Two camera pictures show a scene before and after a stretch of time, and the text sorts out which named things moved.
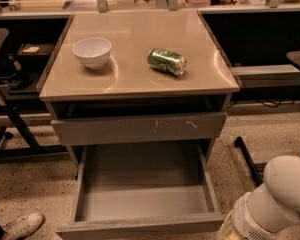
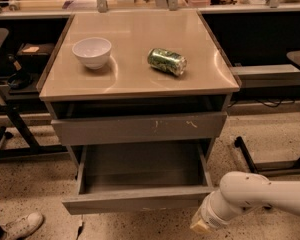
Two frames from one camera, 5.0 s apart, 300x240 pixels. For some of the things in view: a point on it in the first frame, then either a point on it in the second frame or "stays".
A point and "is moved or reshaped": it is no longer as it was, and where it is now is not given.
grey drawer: (144, 192) is moved or reshaped
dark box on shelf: (34, 56) stays
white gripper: (246, 221) -> (211, 218)
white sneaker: (22, 226) stays
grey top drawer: (139, 129) stays
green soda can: (167, 61) stays
